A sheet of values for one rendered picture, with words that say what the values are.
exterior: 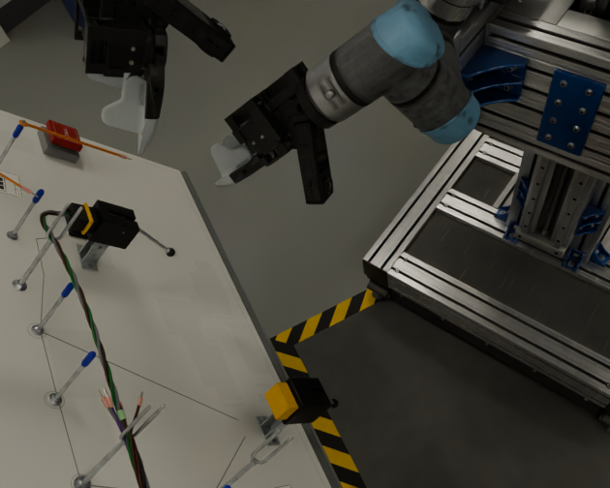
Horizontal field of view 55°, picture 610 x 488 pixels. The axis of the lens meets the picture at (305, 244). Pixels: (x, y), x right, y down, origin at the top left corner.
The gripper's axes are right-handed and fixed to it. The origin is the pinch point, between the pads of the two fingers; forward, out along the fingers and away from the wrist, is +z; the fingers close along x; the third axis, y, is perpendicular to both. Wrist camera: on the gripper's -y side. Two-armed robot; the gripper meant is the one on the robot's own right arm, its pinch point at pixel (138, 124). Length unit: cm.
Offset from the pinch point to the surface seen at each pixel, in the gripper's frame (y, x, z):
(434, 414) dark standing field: -94, 10, 95
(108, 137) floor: -36, -158, 119
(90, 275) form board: 4.9, 3.3, 23.1
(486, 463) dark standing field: -100, 28, 92
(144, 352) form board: 0.1, 15.9, 25.3
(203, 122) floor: -72, -143, 100
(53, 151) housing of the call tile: 6.2, -22.3, 21.3
